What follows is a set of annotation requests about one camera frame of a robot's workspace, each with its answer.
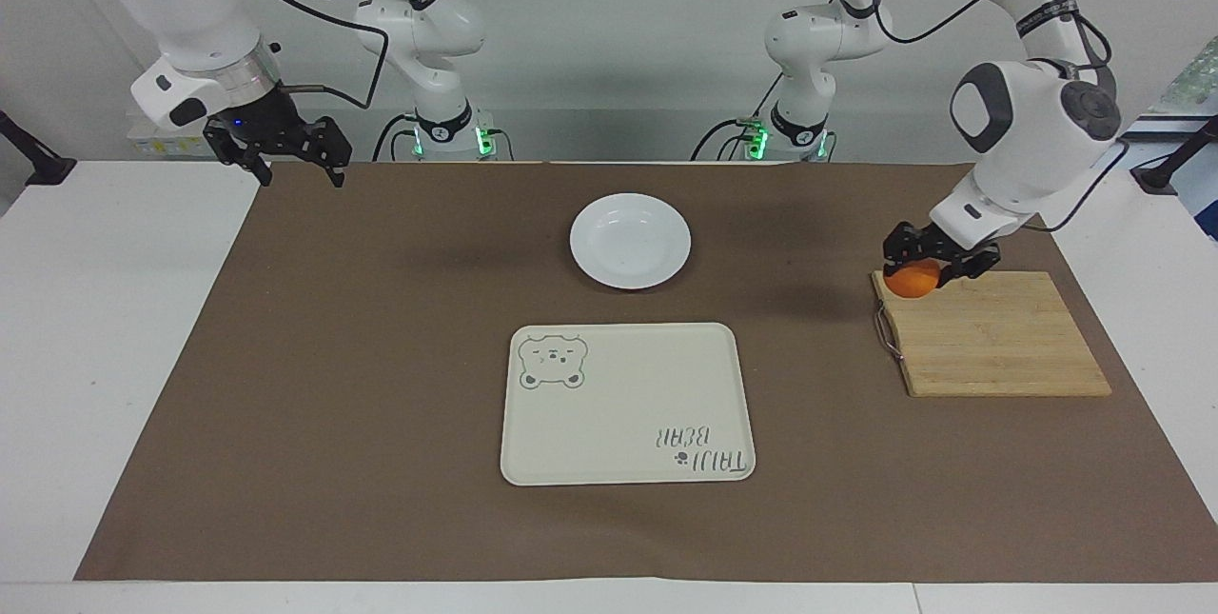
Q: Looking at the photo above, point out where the black stand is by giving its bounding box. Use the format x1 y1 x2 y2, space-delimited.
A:
1130 114 1218 197
0 109 78 188

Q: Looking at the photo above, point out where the white round plate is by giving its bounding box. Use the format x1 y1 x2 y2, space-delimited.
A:
569 192 693 291

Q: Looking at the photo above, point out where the wooden cutting board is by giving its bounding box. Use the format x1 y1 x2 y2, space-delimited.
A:
873 269 1113 399

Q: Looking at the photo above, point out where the orange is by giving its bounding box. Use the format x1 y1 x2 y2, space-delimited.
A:
883 258 943 299

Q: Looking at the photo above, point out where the black cable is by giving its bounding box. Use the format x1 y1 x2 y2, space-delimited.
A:
217 0 390 111
690 71 787 163
871 0 1131 234
372 113 420 163

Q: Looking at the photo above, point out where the cream tray with bear print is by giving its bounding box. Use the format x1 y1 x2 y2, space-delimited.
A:
500 322 757 487

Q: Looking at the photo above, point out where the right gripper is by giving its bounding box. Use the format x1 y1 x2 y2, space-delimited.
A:
203 84 354 189

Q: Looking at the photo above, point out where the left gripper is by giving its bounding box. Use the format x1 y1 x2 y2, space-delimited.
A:
882 222 1003 290

